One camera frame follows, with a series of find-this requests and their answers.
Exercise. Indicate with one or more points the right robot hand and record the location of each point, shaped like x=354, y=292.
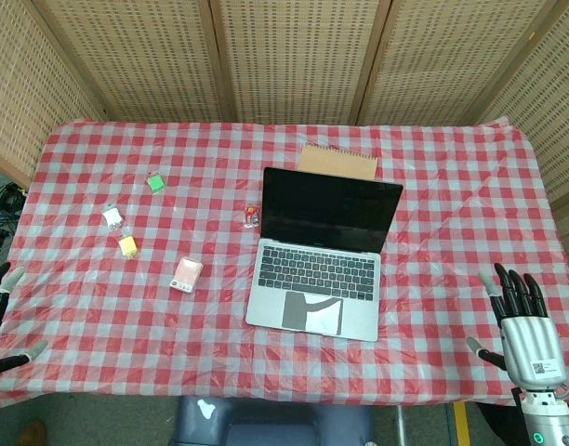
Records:
x=531, y=339

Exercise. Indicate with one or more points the silver grey laptop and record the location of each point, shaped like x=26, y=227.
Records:
x=321, y=260

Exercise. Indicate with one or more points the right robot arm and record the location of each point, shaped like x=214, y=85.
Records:
x=547, y=418

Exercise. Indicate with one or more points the pink tissue pack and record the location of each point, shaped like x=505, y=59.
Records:
x=187, y=275

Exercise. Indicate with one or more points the red white checkered tablecloth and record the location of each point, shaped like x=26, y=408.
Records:
x=284, y=279

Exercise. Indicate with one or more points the brown spiral notebook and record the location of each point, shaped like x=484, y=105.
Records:
x=338, y=161

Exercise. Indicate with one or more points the woven bamboo folding screen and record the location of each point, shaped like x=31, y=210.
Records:
x=284, y=60

